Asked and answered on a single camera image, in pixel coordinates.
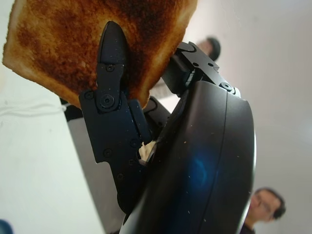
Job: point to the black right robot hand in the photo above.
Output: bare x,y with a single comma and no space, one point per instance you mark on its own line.
195,158

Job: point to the browned toast slice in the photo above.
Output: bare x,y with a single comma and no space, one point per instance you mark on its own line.
61,48

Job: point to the person in dark clothes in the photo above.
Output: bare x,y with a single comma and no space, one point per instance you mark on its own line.
265,204

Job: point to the pale bread crumb chunk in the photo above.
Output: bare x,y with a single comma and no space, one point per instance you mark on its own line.
146,150

